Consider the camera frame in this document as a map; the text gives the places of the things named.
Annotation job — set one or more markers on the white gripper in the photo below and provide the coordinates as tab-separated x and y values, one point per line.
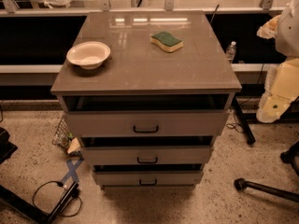
288	34

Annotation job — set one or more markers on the grey drawer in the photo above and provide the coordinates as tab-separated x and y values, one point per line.
148	175
147	150
146	115

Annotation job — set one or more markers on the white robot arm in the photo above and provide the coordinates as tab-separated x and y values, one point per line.
287	35

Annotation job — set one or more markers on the grey drawer cabinet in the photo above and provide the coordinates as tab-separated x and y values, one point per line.
138	67

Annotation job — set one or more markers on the grey top drawer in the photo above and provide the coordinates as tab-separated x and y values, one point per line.
146	115

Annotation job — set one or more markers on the grey bottom drawer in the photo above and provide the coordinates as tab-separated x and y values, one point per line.
148	175

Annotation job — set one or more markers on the clear water bottle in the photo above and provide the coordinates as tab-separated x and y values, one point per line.
231	51

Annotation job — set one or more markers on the green yellow sponge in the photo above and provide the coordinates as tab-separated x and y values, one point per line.
166	42

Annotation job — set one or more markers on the black table leg right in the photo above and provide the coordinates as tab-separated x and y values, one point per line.
243	122

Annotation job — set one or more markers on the white plastic bowl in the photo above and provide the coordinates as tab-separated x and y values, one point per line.
88	55

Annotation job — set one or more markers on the blue tape cross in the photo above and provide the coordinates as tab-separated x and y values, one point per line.
72	170

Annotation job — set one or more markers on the wire mesh basket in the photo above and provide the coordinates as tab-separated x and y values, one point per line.
65	140

